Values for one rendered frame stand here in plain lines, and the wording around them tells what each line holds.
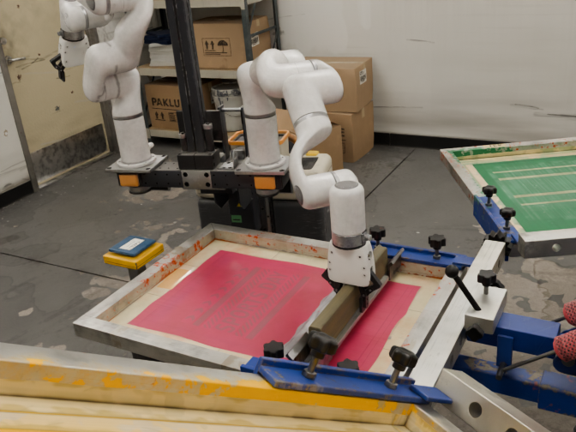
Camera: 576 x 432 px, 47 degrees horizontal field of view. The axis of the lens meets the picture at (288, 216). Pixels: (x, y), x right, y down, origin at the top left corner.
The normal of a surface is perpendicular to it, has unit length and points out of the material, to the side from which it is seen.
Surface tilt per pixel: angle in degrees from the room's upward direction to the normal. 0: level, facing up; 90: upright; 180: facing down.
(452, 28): 90
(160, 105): 90
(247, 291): 0
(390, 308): 0
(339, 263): 91
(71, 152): 90
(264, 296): 0
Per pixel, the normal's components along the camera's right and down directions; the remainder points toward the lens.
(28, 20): 0.87, 0.13
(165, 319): -0.08, -0.91
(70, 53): 0.57, 0.60
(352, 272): -0.43, 0.44
